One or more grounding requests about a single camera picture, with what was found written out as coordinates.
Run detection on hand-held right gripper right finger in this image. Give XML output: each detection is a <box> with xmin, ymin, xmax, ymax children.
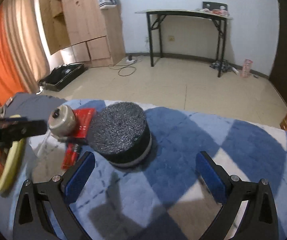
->
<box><xmin>195</xmin><ymin>151</ymin><xmax>279</xmax><ymax>240</ymax></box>

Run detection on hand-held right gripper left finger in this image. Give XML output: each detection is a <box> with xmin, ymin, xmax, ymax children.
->
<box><xmin>13</xmin><ymin>151</ymin><xmax>96</xmax><ymax>240</ymax></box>

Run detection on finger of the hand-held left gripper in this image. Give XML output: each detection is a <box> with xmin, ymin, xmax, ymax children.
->
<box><xmin>0</xmin><ymin>116</ymin><xmax>48</xmax><ymax>142</ymax></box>

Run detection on red barcode cigarette box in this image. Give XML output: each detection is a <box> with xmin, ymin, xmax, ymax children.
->
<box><xmin>61</xmin><ymin>142</ymin><xmax>83</xmax><ymax>170</ymax></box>

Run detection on grey rounded case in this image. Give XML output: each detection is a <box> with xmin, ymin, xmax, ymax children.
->
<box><xmin>49</xmin><ymin>105</ymin><xmax>77</xmax><ymax>141</ymax></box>

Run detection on yellow plastic basin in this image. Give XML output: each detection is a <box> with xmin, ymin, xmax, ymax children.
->
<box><xmin>0</xmin><ymin>114</ymin><xmax>26</xmax><ymax>194</ymax></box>

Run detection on dark foam cylinder grey band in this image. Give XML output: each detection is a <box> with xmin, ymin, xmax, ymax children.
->
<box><xmin>90</xmin><ymin>101</ymin><xmax>152</xmax><ymax>170</ymax></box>

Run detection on blue checkered fleece blanket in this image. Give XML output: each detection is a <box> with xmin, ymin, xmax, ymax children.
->
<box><xmin>16</xmin><ymin>99</ymin><xmax>287</xmax><ymax>240</ymax></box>

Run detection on black open suitcase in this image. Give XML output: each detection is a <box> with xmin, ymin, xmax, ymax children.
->
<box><xmin>39</xmin><ymin>62</ymin><xmax>88</xmax><ymax>92</ymax></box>

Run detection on orange curtain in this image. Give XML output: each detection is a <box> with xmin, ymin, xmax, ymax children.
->
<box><xmin>0</xmin><ymin>5</ymin><xmax>28</xmax><ymax>109</ymax></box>

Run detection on beige curtain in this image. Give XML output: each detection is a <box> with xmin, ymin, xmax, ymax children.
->
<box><xmin>2</xmin><ymin>0</ymin><xmax>50</xmax><ymax>94</ymax></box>

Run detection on crumpled dark cloth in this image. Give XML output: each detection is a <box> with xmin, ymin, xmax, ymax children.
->
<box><xmin>209</xmin><ymin>59</ymin><xmax>234</xmax><ymax>72</ymax></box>

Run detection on wooden wardrobe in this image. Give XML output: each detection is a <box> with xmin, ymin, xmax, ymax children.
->
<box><xmin>39</xmin><ymin>0</ymin><xmax>126</xmax><ymax>68</ymax></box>

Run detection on red packets on table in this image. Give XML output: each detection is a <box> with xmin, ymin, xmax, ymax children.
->
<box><xmin>196</xmin><ymin>8</ymin><xmax>230</xmax><ymax>16</ymax></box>

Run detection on black folding table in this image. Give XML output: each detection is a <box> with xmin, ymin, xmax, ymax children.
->
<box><xmin>135</xmin><ymin>9</ymin><xmax>234</xmax><ymax>78</ymax></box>

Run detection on black chair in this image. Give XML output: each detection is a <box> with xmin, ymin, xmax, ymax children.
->
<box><xmin>202</xmin><ymin>1</ymin><xmax>228</xmax><ymax>12</ymax></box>

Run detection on black cable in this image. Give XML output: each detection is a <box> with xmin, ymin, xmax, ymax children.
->
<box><xmin>108</xmin><ymin>60</ymin><xmax>137</xmax><ymax>77</ymax></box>

